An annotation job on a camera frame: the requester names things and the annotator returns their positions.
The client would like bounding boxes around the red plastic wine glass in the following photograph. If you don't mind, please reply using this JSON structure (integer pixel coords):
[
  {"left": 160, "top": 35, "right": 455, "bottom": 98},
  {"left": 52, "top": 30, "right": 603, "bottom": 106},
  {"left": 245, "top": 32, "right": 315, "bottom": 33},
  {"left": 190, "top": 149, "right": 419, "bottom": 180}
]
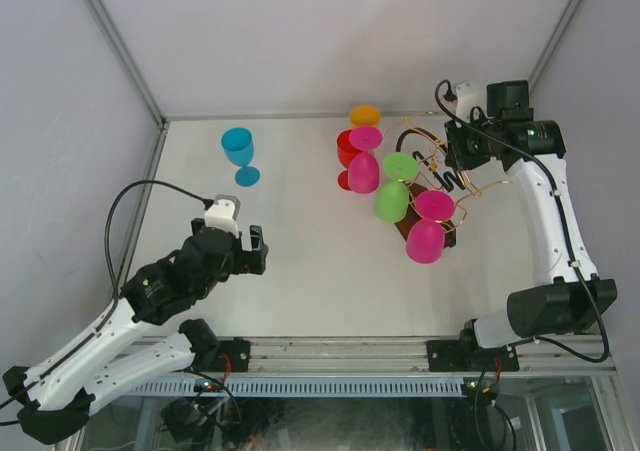
[{"left": 336, "top": 130, "right": 359, "bottom": 191}]

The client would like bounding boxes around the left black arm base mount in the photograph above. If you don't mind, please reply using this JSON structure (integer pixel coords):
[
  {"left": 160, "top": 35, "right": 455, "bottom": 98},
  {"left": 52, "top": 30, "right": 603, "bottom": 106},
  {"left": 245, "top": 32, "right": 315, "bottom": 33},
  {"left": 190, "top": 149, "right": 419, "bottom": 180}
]
[{"left": 193, "top": 337, "right": 251, "bottom": 373}]

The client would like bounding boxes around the aluminium front rail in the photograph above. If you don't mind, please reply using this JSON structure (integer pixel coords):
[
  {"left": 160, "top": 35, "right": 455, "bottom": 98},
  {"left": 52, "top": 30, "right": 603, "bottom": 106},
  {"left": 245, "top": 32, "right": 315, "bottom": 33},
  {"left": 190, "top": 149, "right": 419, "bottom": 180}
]
[{"left": 244, "top": 337, "right": 616, "bottom": 376}]

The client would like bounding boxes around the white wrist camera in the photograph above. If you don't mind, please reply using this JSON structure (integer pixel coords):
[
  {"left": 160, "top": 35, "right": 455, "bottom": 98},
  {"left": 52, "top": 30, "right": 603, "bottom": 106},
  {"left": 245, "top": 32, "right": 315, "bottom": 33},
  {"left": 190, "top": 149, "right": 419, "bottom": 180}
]
[
  {"left": 454, "top": 81, "right": 486, "bottom": 122},
  {"left": 204, "top": 195, "right": 241, "bottom": 238}
]

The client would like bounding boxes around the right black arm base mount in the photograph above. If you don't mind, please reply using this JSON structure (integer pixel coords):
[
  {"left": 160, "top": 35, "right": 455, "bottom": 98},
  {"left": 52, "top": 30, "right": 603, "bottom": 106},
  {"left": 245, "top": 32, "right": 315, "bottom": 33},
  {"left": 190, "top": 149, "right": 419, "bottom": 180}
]
[{"left": 426, "top": 339, "right": 520, "bottom": 372}]

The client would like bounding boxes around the blue plastic wine glass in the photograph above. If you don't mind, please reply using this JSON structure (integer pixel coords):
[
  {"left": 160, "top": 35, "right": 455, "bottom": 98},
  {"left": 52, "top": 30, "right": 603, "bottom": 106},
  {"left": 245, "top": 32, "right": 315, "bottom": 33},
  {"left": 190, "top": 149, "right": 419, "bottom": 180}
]
[{"left": 221, "top": 127, "right": 260, "bottom": 187}]

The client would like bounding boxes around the grey slotted cable duct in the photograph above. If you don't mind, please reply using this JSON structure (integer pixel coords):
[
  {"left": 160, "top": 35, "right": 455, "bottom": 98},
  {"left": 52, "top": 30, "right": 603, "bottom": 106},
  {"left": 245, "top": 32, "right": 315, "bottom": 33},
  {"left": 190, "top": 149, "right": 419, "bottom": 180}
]
[{"left": 127, "top": 376, "right": 464, "bottom": 398}]

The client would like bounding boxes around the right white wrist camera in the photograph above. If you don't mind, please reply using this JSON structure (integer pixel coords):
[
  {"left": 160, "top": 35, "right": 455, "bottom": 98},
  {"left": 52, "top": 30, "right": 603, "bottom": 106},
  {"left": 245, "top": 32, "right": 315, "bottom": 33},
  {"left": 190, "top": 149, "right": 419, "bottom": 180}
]
[{"left": 454, "top": 81, "right": 486, "bottom": 122}]

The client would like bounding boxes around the green plastic wine glass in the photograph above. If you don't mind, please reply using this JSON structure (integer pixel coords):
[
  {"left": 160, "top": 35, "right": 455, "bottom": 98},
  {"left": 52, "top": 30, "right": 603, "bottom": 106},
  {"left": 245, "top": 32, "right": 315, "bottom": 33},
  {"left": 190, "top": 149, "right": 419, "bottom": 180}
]
[{"left": 374, "top": 152, "right": 419, "bottom": 223}]

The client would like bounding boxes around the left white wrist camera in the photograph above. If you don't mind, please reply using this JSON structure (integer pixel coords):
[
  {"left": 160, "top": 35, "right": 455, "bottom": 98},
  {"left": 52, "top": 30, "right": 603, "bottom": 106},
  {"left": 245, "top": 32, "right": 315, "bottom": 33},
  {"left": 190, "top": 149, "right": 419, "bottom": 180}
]
[{"left": 204, "top": 195, "right": 241, "bottom": 238}]

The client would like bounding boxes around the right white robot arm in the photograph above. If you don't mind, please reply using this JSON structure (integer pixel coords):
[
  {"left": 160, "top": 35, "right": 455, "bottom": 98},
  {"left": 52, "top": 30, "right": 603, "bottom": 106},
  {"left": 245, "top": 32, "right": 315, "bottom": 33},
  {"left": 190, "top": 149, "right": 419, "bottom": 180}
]
[{"left": 434, "top": 80, "right": 618, "bottom": 370}]

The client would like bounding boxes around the pink wine glass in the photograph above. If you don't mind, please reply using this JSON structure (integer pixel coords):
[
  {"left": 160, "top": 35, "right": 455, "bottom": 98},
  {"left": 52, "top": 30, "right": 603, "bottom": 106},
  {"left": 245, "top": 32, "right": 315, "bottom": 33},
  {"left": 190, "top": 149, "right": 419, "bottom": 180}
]
[
  {"left": 406, "top": 190, "right": 455, "bottom": 264},
  {"left": 348, "top": 125, "right": 383, "bottom": 194}
]

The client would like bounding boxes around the left black camera cable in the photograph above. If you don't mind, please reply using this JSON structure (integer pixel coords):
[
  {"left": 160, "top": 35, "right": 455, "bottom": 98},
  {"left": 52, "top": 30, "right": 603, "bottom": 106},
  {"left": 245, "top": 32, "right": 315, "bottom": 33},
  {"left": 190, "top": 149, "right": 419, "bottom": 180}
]
[{"left": 0, "top": 181, "right": 216, "bottom": 427}]

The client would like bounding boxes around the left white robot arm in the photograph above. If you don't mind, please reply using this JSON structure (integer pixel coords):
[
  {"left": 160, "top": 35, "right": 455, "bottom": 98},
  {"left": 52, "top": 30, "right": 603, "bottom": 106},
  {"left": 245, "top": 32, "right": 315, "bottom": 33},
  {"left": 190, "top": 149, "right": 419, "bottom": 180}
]
[{"left": 2, "top": 219, "right": 268, "bottom": 445}]

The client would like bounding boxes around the gold wire wine glass rack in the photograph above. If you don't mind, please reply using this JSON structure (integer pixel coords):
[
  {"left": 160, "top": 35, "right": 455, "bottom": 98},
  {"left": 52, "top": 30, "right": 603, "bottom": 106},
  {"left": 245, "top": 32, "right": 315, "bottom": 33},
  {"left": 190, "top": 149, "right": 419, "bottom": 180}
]
[{"left": 382, "top": 117, "right": 510, "bottom": 248}]

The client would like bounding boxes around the black camera cable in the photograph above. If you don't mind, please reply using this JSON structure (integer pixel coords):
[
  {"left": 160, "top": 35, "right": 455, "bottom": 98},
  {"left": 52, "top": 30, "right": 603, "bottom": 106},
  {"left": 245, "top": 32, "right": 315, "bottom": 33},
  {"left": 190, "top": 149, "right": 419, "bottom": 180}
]
[
  {"left": 0, "top": 181, "right": 216, "bottom": 427},
  {"left": 434, "top": 79, "right": 611, "bottom": 363}
]

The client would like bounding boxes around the orange plastic wine glass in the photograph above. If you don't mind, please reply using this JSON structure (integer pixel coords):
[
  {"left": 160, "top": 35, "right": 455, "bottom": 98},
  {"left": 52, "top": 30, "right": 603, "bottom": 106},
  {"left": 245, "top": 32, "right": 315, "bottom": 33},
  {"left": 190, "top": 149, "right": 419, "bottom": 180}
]
[{"left": 349, "top": 104, "right": 381, "bottom": 128}]

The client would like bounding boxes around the right black camera cable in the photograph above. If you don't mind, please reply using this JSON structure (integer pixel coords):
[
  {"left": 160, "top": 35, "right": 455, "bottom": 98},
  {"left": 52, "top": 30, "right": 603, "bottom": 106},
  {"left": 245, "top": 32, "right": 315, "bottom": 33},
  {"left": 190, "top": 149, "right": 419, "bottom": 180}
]
[{"left": 434, "top": 79, "right": 611, "bottom": 363}]

